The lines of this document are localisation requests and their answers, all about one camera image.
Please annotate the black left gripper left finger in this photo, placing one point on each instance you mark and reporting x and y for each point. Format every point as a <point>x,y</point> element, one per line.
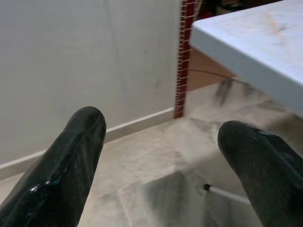
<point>61,175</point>

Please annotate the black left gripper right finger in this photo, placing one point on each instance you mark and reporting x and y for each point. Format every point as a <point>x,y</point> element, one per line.
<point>270,177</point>

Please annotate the white table leg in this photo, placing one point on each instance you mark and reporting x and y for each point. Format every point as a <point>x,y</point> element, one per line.
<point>227,193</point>

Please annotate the brown wooden panel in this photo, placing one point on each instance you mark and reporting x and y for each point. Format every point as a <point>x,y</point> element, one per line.
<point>201,63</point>

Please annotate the white table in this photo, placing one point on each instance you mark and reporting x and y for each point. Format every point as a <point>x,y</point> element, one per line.
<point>248,35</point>

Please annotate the red tiled wall strip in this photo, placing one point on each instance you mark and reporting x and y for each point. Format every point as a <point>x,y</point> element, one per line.
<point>183,71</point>

